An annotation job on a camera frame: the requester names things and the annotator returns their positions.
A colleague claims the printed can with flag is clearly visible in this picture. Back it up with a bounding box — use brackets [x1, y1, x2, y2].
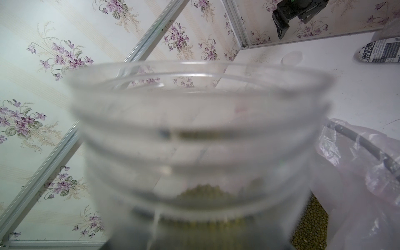
[357, 37, 400, 63]

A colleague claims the clear jar with beans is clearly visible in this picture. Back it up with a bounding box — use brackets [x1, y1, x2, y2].
[65, 61, 334, 250]

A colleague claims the mesh bin with pink bag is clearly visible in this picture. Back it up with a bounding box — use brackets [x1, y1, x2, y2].
[290, 119, 400, 250]

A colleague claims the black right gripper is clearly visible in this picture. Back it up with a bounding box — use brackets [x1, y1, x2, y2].
[272, 0, 329, 40]

